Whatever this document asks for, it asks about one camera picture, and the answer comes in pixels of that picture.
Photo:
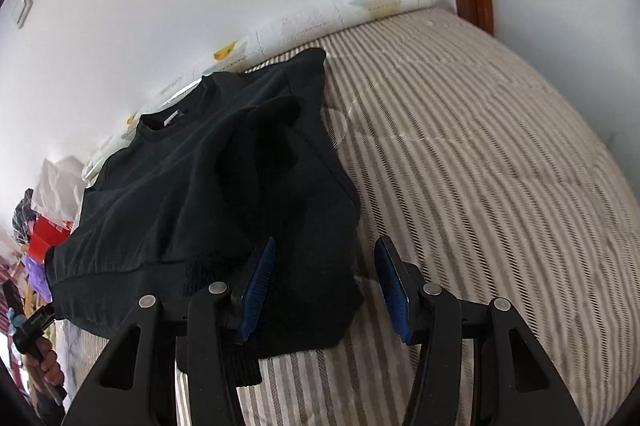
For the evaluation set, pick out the white wall light switch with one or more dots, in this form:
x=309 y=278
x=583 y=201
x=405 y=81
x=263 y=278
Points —
x=23 y=7

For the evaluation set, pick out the white pillow with yellow print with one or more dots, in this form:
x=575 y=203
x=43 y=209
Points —
x=310 y=18

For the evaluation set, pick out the striped beige bed cover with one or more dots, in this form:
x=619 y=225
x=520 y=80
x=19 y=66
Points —
x=475 y=155

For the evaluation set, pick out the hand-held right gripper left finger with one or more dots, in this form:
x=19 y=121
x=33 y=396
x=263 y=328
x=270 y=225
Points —
x=257 y=286

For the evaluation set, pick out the white plastic bag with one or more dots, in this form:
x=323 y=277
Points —
x=57 y=191

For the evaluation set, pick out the black long-sleeve sweatshirt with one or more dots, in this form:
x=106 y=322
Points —
x=200 y=186

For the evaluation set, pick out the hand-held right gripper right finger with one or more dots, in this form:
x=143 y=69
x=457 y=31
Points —
x=392 y=286

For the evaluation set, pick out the person's left hand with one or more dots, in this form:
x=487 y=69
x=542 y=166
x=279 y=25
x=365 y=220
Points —
x=50 y=363

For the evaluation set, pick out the red paper shopping bag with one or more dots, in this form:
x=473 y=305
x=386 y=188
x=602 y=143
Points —
x=47 y=238

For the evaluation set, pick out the plaid cloth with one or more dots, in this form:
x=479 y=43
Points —
x=23 y=211

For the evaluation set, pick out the purple bag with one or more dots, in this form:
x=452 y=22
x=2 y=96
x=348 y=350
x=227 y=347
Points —
x=36 y=276

